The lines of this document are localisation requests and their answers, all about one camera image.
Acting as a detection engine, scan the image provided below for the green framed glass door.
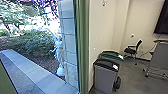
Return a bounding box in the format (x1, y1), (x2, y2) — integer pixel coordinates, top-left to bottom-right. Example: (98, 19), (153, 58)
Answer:
(0, 0), (91, 94)

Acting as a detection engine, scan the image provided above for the black visitor chair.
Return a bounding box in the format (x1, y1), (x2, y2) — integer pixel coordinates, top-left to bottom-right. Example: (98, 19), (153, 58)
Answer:
(122, 38), (144, 66)

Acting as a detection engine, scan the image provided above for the green hedge bush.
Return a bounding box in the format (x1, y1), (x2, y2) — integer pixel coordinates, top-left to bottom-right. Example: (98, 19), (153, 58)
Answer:
(18, 29), (60, 62)

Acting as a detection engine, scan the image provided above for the leafy tree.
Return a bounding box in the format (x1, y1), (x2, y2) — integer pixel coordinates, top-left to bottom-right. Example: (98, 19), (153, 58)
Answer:
(0, 0), (60, 33)

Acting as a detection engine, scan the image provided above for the white wall switch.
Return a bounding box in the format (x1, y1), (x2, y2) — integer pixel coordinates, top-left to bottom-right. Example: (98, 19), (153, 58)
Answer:
(101, 0), (108, 7)

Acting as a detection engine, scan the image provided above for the plain white wall socket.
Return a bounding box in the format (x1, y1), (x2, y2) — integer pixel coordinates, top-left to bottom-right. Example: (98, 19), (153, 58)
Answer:
(130, 33), (136, 39)

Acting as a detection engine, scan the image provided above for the large black wall screen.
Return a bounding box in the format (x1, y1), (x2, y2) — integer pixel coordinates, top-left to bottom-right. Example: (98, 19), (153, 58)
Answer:
(153, 0), (168, 35)

